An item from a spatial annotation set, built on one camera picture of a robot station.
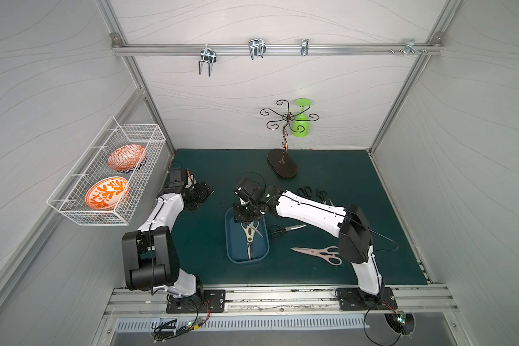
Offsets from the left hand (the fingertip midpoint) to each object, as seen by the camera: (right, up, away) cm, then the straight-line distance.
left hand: (208, 193), depth 90 cm
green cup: (+41, +32, +11) cm, 54 cm away
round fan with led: (+71, -42, -19) cm, 85 cm away
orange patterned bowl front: (-23, +3, -26) cm, 35 cm away
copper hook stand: (+33, +15, +23) cm, 43 cm away
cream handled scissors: (+18, -14, -1) cm, 23 cm away
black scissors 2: (+45, 0, +14) cm, 47 cm away
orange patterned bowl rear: (-23, +14, -17) cm, 32 cm away
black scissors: (+29, -16, +1) cm, 34 cm away
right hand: (+12, -8, -10) cm, 17 cm away
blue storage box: (+12, -20, -2) cm, 23 cm away
